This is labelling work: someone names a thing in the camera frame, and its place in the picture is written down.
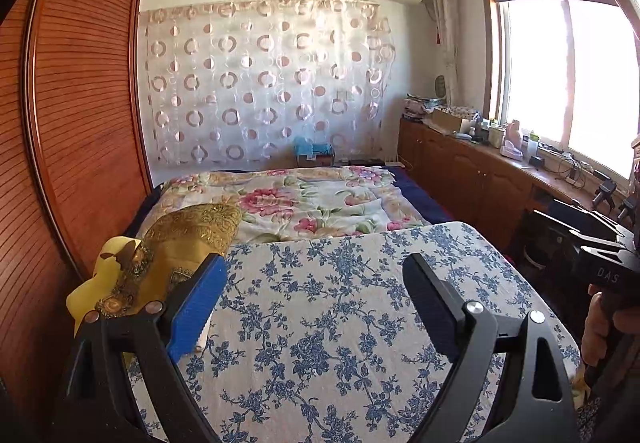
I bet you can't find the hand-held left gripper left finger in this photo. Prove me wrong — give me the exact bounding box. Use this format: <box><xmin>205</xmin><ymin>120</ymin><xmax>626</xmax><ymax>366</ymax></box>
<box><xmin>50</xmin><ymin>253</ymin><xmax>229</xmax><ymax>443</ymax></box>

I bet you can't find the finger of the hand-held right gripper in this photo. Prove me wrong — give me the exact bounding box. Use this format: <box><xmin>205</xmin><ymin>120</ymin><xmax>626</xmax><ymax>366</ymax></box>
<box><xmin>547</xmin><ymin>199</ymin><xmax>634</xmax><ymax>255</ymax></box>

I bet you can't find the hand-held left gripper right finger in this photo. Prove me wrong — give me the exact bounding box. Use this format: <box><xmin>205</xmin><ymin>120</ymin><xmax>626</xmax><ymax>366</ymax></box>
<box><xmin>402</xmin><ymin>252</ymin><xmax>574</xmax><ymax>443</ymax></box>

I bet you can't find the gold paisley patterned shirt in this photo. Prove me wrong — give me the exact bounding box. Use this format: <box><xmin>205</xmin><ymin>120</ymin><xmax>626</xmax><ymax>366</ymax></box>
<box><xmin>95</xmin><ymin>203</ymin><xmax>244</xmax><ymax>320</ymax></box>

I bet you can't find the person's right hand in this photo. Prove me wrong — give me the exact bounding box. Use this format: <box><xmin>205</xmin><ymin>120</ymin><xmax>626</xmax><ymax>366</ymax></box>
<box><xmin>579</xmin><ymin>292</ymin><xmax>640</xmax><ymax>370</ymax></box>

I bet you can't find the small black stand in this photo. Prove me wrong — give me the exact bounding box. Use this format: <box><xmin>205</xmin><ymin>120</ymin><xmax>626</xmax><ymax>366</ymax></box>
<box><xmin>592</xmin><ymin>180</ymin><xmax>619</xmax><ymax>212</ymax></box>
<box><xmin>617</xmin><ymin>197</ymin><xmax>639</xmax><ymax>225</ymax></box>

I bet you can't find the dark chair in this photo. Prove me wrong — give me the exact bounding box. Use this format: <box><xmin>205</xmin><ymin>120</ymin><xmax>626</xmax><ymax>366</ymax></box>
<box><xmin>520</xmin><ymin>208</ymin><xmax>572</xmax><ymax>270</ymax></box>

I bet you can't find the white blue-flowered bed sheet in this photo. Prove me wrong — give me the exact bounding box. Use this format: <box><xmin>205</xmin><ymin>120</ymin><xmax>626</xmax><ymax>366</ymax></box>
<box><xmin>127</xmin><ymin>221</ymin><xmax>584</xmax><ymax>443</ymax></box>

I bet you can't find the yellow plush toy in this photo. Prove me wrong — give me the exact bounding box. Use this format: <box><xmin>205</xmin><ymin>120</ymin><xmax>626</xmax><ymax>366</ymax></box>
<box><xmin>66</xmin><ymin>235</ymin><xmax>144</xmax><ymax>340</ymax></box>

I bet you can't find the low wooden cabinet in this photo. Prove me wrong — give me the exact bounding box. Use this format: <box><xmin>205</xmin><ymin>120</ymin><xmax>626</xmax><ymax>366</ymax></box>
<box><xmin>399</xmin><ymin>116</ymin><xmax>640</xmax><ymax>265</ymax></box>

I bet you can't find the pink floral quilt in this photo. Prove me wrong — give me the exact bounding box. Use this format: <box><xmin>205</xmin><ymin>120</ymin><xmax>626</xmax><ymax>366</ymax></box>
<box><xmin>145</xmin><ymin>166</ymin><xmax>432</xmax><ymax>245</ymax></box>

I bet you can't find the person's dotted dark clothing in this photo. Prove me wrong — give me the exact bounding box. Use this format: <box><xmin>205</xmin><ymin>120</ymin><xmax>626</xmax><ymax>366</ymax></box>
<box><xmin>575</xmin><ymin>390</ymin><xmax>603</xmax><ymax>443</ymax></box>

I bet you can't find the wooden framed window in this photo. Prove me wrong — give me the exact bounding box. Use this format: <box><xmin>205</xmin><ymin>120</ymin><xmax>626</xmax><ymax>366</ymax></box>
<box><xmin>479</xmin><ymin>0</ymin><xmax>640</xmax><ymax>185</ymax></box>

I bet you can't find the open cardboard box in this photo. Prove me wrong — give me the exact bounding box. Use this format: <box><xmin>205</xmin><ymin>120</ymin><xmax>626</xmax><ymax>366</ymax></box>
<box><xmin>431</xmin><ymin>107</ymin><xmax>464</xmax><ymax>133</ymax></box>

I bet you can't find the small cardboard box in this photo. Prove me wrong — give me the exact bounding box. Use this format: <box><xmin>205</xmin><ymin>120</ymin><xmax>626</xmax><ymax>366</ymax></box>
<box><xmin>297</xmin><ymin>153</ymin><xmax>337</xmax><ymax>169</ymax></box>

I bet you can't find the teal cloth on box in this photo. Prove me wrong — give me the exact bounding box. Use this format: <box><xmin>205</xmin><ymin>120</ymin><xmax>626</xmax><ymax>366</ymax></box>
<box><xmin>293</xmin><ymin>137</ymin><xmax>334</xmax><ymax>157</ymax></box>

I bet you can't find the pile of papers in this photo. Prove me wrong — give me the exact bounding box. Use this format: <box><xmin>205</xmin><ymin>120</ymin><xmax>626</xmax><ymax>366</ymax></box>
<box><xmin>402</xmin><ymin>93</ymin><xmax>437</xmax><ymax>120</ymax></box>

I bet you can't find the wooden slatted wardrobe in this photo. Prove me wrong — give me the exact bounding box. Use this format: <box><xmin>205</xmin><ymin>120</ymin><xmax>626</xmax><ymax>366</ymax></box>
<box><xmin>0</xmin><ymin>0</ymin><xmax>154</xmax><ymax>424</ymax></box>

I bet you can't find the sheer circle-patterned curtain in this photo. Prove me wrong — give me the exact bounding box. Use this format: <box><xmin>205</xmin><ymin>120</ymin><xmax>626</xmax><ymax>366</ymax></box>
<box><xmin>139</xmin><ymin>0</ymin><xmax>399</xmax><ymax>169</ymax></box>

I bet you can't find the beige window curtain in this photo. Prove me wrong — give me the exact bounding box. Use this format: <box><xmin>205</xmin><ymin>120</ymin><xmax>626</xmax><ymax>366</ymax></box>
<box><xmin>427</xmin><ymin>0</ymin><xmax>462</xmax><ymax>110</ymax></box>

